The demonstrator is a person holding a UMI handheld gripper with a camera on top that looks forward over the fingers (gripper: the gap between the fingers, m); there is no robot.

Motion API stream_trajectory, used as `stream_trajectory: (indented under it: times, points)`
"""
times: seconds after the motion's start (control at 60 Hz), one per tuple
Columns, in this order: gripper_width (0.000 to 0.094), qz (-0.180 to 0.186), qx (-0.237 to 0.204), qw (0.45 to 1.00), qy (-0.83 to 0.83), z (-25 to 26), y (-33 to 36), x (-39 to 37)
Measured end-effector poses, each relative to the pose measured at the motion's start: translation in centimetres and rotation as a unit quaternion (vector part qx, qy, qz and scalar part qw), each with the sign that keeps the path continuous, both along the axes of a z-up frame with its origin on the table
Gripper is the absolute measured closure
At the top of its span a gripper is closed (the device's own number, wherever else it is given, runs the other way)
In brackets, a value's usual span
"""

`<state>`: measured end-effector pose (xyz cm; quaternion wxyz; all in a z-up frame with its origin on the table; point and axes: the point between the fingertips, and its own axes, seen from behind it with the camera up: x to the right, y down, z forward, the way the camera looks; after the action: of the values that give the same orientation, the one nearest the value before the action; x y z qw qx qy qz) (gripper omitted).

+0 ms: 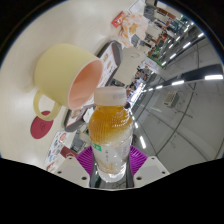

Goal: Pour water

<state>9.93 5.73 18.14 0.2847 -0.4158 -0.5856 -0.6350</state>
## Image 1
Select small red sauce packet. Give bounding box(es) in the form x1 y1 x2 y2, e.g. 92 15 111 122
111 10 126 28

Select ceiling lights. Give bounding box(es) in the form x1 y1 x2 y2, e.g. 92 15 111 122
131 16 224 151

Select colourful printed sticker sheet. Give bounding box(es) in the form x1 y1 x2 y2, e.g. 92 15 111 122
43 130 69 169

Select flat round red coaster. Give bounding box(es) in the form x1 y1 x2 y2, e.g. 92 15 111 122
30 110 54 140

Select yellow mug with pink inside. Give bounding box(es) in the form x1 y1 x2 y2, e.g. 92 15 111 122
32 43 105 122

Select beige canteen chairs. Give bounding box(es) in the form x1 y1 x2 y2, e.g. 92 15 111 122
111 6 188 101

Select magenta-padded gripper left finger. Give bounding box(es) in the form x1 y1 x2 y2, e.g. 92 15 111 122
54 145 98 188

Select white paper receipt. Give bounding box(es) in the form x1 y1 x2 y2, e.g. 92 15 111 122
129 0 147 15

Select clear white-capped drink bottle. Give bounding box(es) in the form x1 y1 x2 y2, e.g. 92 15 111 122
88 86 134 184

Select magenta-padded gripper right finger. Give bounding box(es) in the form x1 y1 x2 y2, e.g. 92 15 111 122
128 145 172 188

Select ceiling air conditioner unit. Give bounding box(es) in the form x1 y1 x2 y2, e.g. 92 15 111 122
162 90 179 108

